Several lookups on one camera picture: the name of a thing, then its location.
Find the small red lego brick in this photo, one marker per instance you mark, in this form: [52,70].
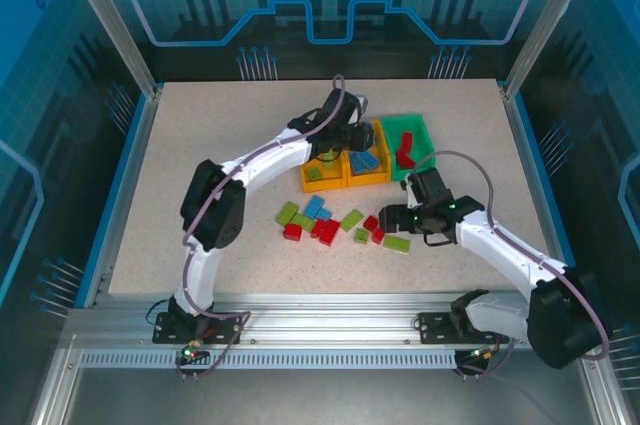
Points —
[378,236]
[293,232]
[371,222]

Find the long blue lego brick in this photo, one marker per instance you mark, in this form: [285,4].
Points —
[368,160]

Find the small green lego brick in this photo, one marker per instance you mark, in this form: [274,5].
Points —
[315,174]
[361,236]

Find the yellow plastic bin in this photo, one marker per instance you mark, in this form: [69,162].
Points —
[370,181]
[325,186]

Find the green plastic bin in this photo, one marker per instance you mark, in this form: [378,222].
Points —
[425,140]

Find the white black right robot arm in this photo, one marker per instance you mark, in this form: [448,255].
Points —
[500,245]

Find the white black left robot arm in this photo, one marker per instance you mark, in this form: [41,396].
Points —
[270,160]

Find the large red lego block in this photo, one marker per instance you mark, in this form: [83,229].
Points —
[327,232]

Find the small connector board with light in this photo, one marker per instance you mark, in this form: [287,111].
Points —
[482,352]
[189,352]

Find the metal bottom panel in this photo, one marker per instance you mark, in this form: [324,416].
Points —
[325,400]

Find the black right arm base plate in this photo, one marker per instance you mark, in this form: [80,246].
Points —
[430,330]

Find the aluminium front rail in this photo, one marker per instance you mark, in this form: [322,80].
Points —
[330,320]

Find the aluminium side rail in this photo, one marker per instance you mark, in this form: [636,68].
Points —
[540,185]
[125,185]

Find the aluminium frame post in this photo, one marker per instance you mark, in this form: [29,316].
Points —
[550,20]
[110,20]

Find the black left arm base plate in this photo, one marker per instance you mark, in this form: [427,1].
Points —
[162,332]

